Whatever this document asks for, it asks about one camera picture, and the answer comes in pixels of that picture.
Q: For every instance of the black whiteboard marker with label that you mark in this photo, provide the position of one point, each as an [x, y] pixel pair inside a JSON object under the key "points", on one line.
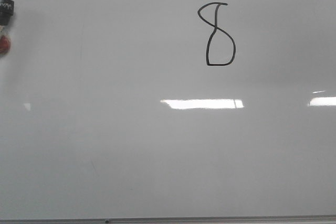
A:
{"points": [[7, 11]]}

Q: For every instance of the aluminium whiteboard frame edge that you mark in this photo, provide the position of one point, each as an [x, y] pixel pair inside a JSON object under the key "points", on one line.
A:
{"points": [[255, 219]]}

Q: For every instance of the white whiteboard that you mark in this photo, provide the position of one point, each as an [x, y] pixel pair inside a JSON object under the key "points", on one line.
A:
{"points": [[168, 108]]}

